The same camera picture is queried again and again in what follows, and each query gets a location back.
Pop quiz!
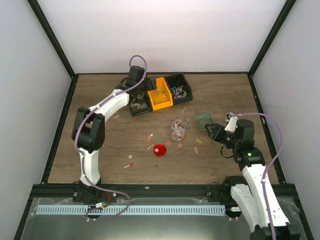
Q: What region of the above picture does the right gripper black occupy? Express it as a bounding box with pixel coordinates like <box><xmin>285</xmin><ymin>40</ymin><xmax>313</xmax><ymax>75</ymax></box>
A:
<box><xmin>205</xmin><ymin>123</ymin><xmax>240</xmax><ymax>150</ymax></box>

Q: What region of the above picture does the green slotted plastic scoop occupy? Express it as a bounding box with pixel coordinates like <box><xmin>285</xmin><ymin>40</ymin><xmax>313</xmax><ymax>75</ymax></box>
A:
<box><xmin>194</xmin><ymin>112</ymin><xmax>215</xmax><ymax>133</ymax></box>

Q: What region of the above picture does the black bin with popsicle candies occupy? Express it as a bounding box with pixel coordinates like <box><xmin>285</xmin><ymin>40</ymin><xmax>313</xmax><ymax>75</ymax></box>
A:
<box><xmin>128</xmin><ymin>88</ymin><xmax>153</xmax><ymax>117</ymax></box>

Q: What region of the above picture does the orange bin with gummies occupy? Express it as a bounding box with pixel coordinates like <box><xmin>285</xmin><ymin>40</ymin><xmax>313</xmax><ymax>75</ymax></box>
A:
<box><xmin>147</xmin><ymin>77</ymin><xmax>174</xmax><ymax>111</ymax></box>

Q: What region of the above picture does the clear plastic jar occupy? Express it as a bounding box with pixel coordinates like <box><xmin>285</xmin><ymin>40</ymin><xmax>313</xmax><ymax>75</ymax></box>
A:
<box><xmin>170</xmin><ymin>119</ymin><xmax>186</xmax><ymax>142</ymax></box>

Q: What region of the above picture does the black bin with lollipops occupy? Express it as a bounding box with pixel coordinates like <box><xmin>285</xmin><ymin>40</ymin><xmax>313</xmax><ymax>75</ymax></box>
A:
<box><xmin>164</xmin><ymin>73</ymin><xmax>193</xmax><ymax>105</ymax></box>

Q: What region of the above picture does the red round lid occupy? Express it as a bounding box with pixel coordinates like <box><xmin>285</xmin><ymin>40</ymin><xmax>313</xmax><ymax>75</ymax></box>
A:
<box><xmin>153</xmin><ymin>144</ymin><xmax>167</xmax><ymax>157</ymax></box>

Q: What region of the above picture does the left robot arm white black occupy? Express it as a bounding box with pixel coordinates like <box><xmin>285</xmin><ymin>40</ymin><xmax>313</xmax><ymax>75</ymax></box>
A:
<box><xmin>71</xmin><ymin>65</ymin><xmax>146</xmax><ymax>202</ymax></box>

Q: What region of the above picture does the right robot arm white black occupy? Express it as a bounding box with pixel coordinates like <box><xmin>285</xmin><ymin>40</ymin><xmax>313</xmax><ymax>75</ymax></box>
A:
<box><xmin>205</xmin><ymin>117</ymin><xmax>301</xmax><ymax>240</ymax></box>

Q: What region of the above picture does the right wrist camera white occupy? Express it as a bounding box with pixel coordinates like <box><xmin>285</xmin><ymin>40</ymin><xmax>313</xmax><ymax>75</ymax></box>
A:
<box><xmin>224</xmin><ymin>112</ymin><xmax>238</xmax><ymax>133</ymax></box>

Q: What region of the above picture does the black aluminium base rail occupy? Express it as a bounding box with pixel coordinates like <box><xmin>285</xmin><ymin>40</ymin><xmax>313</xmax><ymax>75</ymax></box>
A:
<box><xmin>31</xmin><ymin>183</ymin><xmax>297</xmax><ymax>203</ymax></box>

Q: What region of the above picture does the light blue slotted cable duct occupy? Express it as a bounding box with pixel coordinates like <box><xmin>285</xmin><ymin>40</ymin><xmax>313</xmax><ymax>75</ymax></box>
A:
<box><xmin>35</xmin><ymin>205</ymin><xmax>226</xmax><ymax>216</ymax></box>

